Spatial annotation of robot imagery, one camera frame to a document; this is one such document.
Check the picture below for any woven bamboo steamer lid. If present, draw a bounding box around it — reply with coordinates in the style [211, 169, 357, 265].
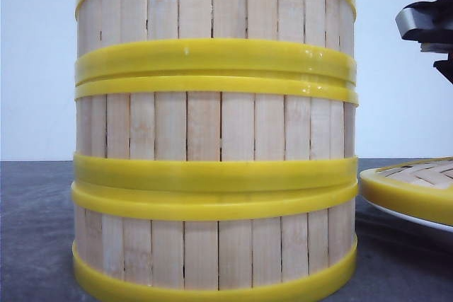
[360, 157, 452, 226]

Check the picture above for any front bamboo steamer basket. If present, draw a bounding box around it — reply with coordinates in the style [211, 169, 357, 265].
[71, 175, 357, 301]

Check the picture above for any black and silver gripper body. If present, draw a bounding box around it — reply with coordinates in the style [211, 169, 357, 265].
[396, 0, 452, 81]

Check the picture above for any white plate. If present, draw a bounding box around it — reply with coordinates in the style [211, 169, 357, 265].
[366, 199, 453, 233]

